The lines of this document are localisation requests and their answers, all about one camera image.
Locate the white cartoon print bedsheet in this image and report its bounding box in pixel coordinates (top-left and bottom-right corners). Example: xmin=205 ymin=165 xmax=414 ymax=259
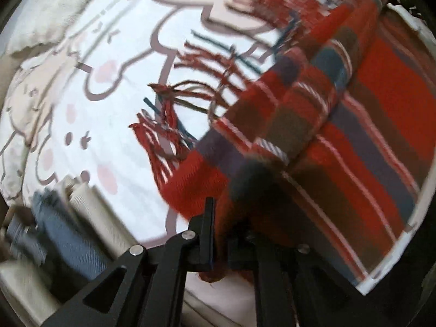
xmin=0 ymin=0 xmax=423 ymax=327

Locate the fluffy white pillow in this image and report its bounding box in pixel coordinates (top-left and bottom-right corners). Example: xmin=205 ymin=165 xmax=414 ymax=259
xmin=1 ymin=0 xmax=89 ymax=55

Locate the pile of folded clothes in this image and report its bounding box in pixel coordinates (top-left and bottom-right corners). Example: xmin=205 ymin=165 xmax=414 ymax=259
xmin=1 ymin=176 xmax=137 ymax=326

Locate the red plaid tasselled scarf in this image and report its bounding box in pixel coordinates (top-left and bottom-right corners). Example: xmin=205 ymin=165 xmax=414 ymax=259
xmin=132 ymin=0 xmax=435 ymax=292

